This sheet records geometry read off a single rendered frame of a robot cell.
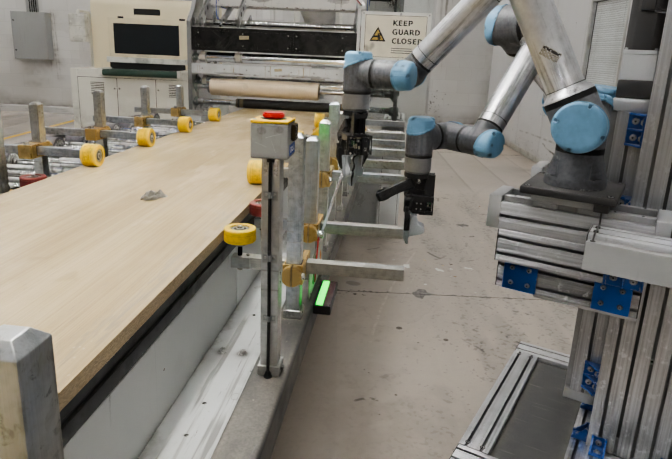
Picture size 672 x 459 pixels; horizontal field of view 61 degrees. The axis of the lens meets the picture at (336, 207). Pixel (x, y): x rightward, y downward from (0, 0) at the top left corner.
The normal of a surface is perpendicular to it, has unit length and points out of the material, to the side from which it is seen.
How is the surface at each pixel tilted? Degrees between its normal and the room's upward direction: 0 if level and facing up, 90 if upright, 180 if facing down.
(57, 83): 90
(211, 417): 0
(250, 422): 0
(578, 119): 97
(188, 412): 0
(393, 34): 90
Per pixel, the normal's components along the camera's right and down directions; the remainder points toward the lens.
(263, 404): 0.04, -0.96
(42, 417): 0.99, 0.07
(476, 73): -0.02, 0.26
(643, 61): -0.51, 0.21
